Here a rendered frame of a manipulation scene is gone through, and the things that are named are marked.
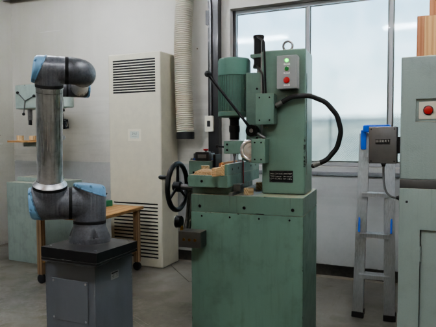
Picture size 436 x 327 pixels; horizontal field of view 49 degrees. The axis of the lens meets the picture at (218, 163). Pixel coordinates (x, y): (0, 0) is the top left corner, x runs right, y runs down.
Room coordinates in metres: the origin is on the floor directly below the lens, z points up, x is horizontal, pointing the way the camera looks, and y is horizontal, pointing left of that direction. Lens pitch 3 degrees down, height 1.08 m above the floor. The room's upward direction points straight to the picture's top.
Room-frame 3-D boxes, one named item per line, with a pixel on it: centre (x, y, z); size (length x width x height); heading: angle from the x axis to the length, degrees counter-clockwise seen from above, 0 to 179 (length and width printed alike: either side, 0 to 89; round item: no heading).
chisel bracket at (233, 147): (2.57, -0.11, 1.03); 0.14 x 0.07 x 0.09; 70
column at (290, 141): (2.48, -0.36, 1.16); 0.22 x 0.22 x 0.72; 70
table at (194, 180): (2.65, 0.00, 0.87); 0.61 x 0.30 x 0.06; 160
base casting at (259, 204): (2.53, -0.21, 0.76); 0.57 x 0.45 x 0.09; 70
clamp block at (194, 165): (2.68, 0.08, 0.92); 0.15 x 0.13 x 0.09; 160
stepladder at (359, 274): (2.89, -0.96, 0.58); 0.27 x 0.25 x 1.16; 158
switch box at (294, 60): (2.33, -0.34, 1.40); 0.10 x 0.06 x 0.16; 70
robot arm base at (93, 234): (2.23, 0.61, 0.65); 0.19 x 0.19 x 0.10
